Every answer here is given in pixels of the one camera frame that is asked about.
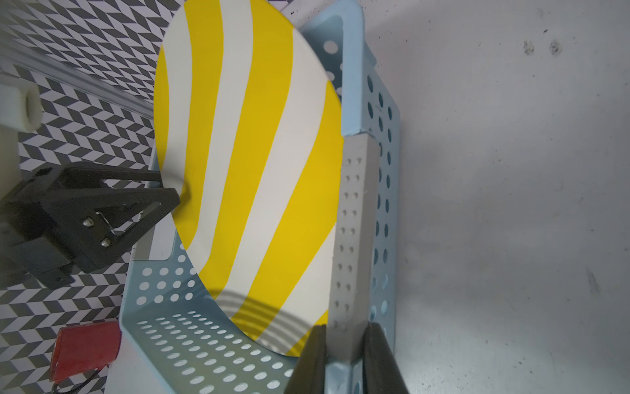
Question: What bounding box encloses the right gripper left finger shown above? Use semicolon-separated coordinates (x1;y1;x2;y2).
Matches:
284;325;327;394

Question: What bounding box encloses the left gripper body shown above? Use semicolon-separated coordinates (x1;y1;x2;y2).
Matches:
1;196;74;290

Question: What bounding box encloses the yellow striped plate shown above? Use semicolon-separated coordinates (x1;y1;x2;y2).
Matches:
154;1;344;356

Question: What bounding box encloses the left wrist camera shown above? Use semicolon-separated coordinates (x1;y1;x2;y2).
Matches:
1;76;43;133

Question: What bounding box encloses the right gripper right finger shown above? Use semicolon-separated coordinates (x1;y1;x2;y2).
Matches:
363;322;410;394

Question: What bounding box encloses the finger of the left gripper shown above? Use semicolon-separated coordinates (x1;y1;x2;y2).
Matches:
31;188;180;273
29;162;162;184

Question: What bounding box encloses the red emergency button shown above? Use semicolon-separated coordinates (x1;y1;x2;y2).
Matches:
49;321;122;383

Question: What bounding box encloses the light blue plastic basket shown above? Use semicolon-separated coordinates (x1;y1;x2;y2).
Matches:
121;1;400;393

